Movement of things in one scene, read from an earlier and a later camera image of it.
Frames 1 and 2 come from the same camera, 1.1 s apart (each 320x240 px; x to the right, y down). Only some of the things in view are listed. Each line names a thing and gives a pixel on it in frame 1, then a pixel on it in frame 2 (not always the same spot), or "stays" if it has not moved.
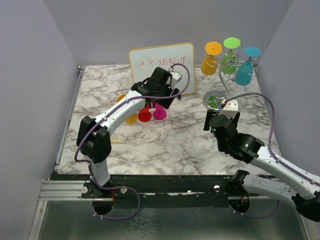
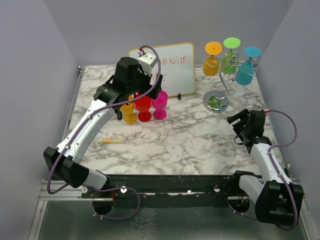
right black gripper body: x=210 y=114 to x=241 y=128
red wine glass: x=144 y=115 stays
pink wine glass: x=160 y=113 stays
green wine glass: x=229 y=62 stays
